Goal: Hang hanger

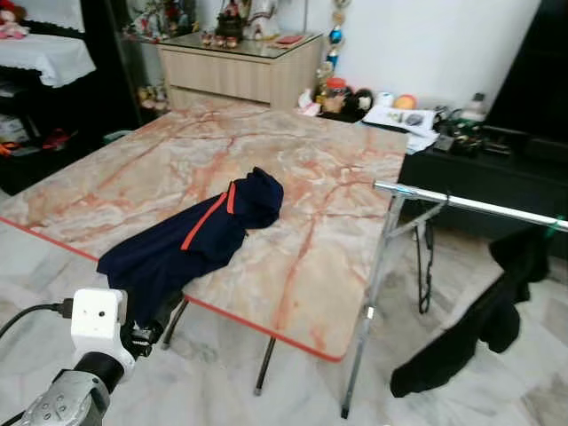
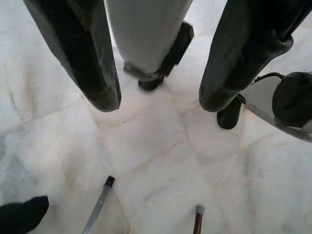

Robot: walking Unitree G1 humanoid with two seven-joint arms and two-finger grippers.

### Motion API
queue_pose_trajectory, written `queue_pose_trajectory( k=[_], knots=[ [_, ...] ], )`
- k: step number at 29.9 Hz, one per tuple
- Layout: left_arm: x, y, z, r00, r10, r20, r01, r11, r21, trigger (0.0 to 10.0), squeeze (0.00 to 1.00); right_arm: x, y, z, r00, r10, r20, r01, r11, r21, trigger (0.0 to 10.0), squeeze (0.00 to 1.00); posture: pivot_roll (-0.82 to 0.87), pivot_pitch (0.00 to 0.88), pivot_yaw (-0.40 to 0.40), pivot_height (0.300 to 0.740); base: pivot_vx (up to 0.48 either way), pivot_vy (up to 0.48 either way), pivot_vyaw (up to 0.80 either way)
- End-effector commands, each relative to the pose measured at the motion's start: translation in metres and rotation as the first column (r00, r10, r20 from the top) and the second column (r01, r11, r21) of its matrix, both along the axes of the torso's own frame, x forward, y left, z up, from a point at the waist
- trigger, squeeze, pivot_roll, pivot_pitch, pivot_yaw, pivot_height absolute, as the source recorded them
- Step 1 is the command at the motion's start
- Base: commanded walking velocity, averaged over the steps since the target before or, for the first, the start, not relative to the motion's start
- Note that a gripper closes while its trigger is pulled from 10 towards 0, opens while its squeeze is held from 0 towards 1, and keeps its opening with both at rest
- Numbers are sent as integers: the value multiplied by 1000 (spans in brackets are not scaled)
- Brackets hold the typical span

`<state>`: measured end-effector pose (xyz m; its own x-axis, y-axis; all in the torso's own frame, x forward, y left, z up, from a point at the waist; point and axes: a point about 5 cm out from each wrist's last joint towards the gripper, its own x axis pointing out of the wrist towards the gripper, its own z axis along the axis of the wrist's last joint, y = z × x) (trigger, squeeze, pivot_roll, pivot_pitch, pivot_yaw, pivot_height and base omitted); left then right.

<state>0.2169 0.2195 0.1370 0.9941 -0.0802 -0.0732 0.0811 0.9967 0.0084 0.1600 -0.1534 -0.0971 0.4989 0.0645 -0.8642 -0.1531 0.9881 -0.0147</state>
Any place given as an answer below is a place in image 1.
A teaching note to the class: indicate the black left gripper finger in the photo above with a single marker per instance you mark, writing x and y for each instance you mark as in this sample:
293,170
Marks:
169,309

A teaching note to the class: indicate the navy shirt with red stripes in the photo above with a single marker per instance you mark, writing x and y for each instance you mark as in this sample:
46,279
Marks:
195,244

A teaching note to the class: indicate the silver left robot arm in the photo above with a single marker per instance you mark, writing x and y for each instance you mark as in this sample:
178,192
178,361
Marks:
67,399

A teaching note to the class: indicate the green hanger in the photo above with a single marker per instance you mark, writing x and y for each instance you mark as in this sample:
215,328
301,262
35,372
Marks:
555,226

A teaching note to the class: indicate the black hanger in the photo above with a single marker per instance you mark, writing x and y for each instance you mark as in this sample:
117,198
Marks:
426,266

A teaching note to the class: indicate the marble top folding table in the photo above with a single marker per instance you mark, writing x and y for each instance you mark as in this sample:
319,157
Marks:
266,177

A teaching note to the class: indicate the black printed T-shirt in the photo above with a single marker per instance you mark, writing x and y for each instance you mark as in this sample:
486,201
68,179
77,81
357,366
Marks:
479,319

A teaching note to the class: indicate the steel clothes rack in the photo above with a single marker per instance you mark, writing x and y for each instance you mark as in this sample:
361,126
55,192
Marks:
470,204

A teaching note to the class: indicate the black TV cabinet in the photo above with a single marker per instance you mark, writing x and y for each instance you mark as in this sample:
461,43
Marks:
479,182

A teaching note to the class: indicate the pink white tissue pack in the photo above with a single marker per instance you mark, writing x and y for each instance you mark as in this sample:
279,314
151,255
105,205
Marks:
308,105

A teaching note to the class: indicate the black shelf unit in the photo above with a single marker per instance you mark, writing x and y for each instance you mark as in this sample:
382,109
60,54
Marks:
111,53

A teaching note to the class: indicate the jar with red lid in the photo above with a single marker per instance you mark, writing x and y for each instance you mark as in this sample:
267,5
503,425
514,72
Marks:
335,96

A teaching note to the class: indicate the white lace cloth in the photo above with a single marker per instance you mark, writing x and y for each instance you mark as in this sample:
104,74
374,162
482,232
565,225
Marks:
44,58

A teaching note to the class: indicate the pile of black electronics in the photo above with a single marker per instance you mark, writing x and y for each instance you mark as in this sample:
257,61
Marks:
466,133

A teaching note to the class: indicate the dark ornament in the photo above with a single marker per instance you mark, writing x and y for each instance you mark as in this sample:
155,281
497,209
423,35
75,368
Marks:
231,22

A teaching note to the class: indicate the red tray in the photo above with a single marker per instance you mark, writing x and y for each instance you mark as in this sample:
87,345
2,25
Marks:
288,40

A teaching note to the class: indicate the black flat television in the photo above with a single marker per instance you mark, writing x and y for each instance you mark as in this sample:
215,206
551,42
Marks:
546,53

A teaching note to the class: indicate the stack of white booklets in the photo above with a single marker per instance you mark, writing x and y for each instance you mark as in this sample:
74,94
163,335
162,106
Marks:
399,120

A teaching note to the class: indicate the white blue ball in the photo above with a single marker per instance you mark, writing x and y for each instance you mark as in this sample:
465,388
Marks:
384,98

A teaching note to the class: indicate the white ornament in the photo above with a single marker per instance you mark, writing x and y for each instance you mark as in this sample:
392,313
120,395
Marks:
266,18

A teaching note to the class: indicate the orange ball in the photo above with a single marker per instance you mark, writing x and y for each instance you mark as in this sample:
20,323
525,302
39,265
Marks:
406,101

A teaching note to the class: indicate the blue gold trophy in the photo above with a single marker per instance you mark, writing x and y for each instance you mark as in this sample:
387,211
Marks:
335,35

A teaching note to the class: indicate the pink plush toy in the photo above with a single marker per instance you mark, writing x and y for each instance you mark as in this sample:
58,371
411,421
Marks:
11,22

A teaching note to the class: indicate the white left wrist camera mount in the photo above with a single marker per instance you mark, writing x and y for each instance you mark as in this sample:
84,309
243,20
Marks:
98,319

